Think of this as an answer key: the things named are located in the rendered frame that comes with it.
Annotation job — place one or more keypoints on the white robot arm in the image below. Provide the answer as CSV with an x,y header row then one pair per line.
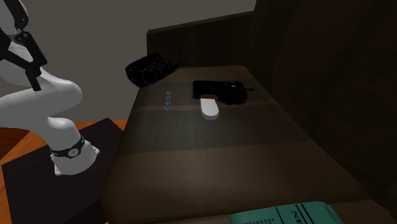
x,y
34,105

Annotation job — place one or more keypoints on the brown sofa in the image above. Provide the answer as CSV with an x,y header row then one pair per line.
x,y
201,161

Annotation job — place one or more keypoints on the white remote control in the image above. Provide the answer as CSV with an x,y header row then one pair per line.
x,y
209,108

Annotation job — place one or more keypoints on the dark robot stand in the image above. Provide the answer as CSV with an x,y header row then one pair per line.
x,y
37,198

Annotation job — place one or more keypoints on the black angular device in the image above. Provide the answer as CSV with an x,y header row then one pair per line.
x,y
221,91

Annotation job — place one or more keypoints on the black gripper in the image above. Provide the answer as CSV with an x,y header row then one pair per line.
x,y
30,49

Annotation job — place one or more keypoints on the small grey beaded object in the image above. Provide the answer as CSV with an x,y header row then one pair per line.
x,y
168,101

